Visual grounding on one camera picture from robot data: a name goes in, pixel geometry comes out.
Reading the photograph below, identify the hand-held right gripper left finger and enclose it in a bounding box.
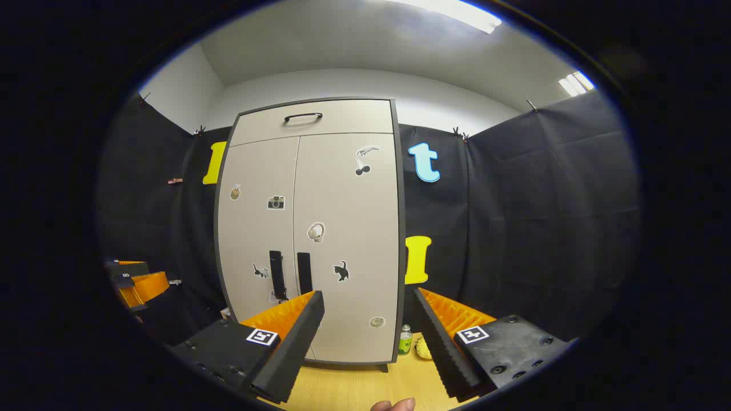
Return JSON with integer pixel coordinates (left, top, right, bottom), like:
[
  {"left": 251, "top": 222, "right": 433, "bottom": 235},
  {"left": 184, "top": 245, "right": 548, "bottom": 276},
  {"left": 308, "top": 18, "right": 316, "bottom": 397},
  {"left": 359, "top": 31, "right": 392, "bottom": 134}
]
[{"left": 171, "top": 290, "right": 326, "bottom": 405}]

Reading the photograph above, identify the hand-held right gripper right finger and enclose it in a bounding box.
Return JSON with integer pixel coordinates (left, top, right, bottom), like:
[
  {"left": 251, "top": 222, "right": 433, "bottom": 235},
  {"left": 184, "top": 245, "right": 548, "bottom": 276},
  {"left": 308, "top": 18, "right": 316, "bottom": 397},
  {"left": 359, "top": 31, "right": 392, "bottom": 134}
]
[{"left": 412, "top": 287, "right": 572, "bottom": 403}]

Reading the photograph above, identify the grey double-door shoe cabinet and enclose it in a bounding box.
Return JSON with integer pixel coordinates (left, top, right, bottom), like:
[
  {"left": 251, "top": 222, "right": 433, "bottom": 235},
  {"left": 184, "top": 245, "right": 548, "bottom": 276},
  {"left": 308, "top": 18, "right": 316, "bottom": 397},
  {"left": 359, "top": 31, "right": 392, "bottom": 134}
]
[{"left": 214, "top": 97, "right": 407, "bottom": 373}]

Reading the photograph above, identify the beige shoe cabinet door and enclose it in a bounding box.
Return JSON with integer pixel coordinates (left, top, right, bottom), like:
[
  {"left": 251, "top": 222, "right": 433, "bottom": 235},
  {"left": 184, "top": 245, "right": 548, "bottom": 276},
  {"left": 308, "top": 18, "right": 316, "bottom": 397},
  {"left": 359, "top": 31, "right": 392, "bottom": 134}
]
[
  {"left": 216, "top": 136, "right": 301, "bottom": 361},
  {"left": 292, "top": 132, "right": 399, "bottom": 364}
]

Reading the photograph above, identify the beige cabinet top drawer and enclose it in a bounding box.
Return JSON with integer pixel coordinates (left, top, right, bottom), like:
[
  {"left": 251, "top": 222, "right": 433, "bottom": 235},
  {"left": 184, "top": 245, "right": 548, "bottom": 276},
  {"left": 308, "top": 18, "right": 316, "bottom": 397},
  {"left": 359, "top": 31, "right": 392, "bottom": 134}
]
[{"left": 230, "top": 100, "right": 395, "bottom": 147}]

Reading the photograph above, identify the double ceiling light panel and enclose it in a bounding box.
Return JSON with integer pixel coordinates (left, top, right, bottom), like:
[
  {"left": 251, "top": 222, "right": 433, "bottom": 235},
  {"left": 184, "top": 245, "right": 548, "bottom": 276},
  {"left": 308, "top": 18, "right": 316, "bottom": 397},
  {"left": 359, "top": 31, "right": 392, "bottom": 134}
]
[{"left": 559, "top": 71, "right": 595, "bottom": 96}]

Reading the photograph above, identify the black backdrop cloth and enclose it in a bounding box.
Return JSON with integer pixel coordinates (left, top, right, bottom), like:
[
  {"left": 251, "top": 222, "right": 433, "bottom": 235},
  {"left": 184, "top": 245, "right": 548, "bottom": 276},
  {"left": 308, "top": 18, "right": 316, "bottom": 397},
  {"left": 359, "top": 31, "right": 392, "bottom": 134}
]
[{"left": 97, "top": 88, "right": 640, "bottom": 349}]

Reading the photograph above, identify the long ceiling light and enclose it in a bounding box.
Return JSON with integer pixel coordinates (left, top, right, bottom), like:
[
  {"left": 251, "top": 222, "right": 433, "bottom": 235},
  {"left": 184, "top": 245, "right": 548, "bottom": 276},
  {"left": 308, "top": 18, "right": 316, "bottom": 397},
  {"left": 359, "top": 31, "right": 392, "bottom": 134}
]
[{"left": 394, "top": 0, "right": 503, "bottom": 35}]

